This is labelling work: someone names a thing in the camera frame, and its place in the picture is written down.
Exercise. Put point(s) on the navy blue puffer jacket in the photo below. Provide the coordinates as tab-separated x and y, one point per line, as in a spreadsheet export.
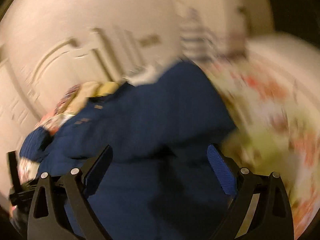
160	184

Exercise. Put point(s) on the white window bench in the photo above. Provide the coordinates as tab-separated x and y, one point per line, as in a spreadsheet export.
294	63

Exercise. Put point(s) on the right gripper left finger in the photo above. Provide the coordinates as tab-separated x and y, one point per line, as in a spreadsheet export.
46	211

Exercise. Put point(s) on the white nightstand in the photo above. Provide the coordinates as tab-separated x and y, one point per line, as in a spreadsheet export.
144	75

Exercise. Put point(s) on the white wardrobe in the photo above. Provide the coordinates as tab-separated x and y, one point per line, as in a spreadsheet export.
17	120

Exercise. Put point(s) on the floral bed quilt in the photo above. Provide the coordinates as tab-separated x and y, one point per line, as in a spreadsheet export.
277	128

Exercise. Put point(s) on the patterned round cushion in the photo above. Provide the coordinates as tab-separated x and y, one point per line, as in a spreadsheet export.
66	99

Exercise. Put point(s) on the wall socket plate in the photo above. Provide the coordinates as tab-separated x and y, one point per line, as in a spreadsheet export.
150	40

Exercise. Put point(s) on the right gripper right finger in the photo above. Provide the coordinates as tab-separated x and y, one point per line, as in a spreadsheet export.
272	218

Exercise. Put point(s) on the cream yellow pillow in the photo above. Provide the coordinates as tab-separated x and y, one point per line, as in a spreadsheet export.
88	90

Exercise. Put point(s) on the sailboat print curtain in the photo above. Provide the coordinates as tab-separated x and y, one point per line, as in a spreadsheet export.
223	23

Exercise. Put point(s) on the white wooden headboard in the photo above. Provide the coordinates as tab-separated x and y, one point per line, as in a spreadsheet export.
70	63

